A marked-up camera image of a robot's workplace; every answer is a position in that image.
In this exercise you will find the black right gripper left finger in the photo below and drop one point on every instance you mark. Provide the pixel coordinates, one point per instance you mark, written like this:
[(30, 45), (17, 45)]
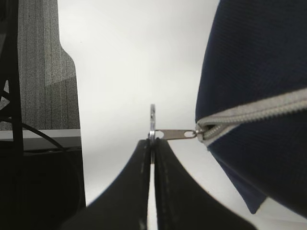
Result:
[(124, 204)]

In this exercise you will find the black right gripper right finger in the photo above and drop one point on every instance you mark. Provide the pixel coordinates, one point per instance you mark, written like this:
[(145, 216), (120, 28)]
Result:
[(181, 203)]

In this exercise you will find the navy blue lunch bag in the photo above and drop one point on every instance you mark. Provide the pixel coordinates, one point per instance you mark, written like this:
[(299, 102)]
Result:
[(252, 100)]

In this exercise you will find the black table frame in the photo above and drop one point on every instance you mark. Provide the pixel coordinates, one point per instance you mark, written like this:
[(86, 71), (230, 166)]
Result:
[(41, 178)]

